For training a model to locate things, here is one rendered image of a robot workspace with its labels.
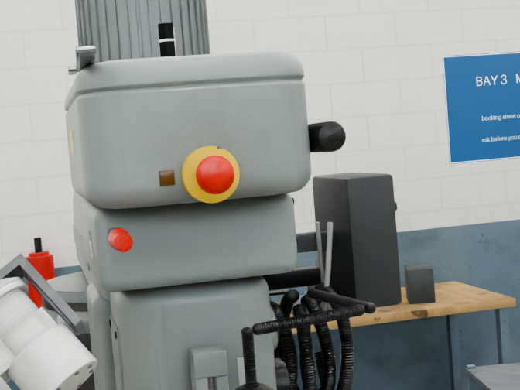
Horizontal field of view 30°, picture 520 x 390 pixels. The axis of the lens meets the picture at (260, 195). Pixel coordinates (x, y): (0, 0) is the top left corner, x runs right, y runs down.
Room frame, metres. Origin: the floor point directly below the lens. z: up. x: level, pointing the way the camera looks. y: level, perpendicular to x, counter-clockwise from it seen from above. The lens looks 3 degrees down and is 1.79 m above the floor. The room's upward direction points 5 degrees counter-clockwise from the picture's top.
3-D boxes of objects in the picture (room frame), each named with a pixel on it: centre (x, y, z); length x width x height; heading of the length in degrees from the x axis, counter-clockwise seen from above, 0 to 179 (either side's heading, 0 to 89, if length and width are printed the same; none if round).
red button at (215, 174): (1.01, 0.05, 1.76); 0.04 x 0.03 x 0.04; 103
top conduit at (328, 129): (1.32, -0.03, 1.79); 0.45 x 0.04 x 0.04; 13
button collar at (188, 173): (1.03, 0.05, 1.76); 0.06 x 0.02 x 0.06; 103
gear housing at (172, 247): (1.29, 0.11, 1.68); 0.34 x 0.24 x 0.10; 13
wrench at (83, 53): (1.07, 0.18, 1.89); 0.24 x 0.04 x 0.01; 10
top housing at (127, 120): (1.27, 0.11, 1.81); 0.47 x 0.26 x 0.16; 13
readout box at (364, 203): (1.62, -0.16, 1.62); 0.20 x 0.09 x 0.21; 13
